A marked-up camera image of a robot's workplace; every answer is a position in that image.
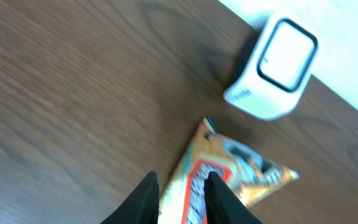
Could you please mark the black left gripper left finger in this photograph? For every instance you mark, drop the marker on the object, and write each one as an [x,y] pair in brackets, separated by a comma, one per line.
[141,206]

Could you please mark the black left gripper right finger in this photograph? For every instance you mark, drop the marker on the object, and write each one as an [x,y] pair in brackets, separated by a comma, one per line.
[222,206]

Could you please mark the yellow orange snack bag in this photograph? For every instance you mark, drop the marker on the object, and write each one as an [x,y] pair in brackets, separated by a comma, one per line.
[250,176]

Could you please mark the white barcode scanner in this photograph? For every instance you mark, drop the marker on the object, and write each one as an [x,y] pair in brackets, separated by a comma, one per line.
[278,69]

